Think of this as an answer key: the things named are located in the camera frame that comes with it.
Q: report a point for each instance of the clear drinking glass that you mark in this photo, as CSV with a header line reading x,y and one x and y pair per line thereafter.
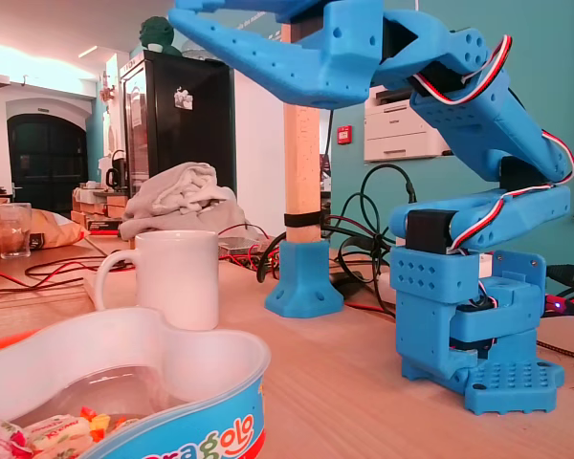
x,y
14,234

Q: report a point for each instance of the blue printed post base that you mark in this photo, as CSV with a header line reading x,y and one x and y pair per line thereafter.
x,y
303,287

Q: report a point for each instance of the flower-shaped plastic candy tub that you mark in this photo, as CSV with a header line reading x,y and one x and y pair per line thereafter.
x,y
196,411

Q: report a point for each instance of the dark arched double door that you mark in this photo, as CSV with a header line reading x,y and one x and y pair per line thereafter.
x,y
48,162

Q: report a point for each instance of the grey cloth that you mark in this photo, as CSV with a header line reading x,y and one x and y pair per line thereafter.
x,y
182,191

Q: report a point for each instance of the white wrapped fruit candy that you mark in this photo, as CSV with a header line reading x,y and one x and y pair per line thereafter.
x,y
2,437
59,432

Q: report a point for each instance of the blue 3D-printed robot arm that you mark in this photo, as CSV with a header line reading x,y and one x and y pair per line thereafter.
x,y
483,119

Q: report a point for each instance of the light wooden base board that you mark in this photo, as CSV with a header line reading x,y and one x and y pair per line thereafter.
x,y
344,382

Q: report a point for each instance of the black electric kettle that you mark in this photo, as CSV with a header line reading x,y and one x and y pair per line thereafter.
x,y
116,172

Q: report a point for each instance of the flat black red box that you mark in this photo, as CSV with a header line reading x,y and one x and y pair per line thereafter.
x,y
105,225

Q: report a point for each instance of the black glass-door fridge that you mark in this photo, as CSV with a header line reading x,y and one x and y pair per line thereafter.
x,y
191,143

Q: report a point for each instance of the brown paper snack bag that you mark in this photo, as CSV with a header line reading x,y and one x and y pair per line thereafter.
x,y
52,234

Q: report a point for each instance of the white laser printer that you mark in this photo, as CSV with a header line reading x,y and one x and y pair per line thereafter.
x,y
392,129

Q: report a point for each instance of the red fire alarm box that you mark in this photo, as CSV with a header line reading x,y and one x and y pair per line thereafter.
x,y
344,135

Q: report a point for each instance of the black power plug adapter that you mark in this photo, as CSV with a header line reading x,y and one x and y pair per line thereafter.
x,y
567,275

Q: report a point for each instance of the green plush figure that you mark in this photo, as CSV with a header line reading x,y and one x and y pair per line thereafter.
x,y
155,33

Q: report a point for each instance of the white ceramic mug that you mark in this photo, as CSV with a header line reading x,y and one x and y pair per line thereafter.
x,y
177,277

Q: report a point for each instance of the clear plastic case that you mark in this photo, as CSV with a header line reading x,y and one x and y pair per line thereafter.
x,y
241,245

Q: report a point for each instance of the yellow wrapped fruit candy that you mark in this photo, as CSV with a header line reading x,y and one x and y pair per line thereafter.
x,y
95,423

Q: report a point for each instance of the small fridge magnet photo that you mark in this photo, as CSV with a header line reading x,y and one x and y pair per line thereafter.
x,y
183,98

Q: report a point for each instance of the motor controller board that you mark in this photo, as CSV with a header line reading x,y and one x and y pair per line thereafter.
x,y
555,304

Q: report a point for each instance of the brown cardboard sheet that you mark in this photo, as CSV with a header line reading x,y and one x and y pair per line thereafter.
x,y
569,334

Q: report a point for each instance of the wooden camera post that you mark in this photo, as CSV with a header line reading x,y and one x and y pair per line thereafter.
x,y
303,158

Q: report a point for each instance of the ceiling light strip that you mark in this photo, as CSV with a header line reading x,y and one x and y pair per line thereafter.
x,y
88,51

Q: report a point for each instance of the white power strip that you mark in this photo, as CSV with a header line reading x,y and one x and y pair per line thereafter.
x,y
486,265

